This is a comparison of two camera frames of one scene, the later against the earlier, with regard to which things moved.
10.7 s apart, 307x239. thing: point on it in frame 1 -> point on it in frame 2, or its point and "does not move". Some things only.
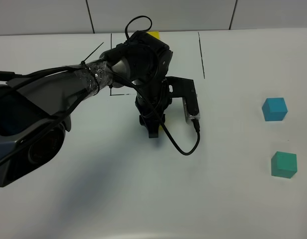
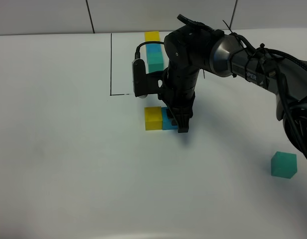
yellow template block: [156, 34] does not move
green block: [284, 165] does not move
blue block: [274, 109] -> [166, 123]
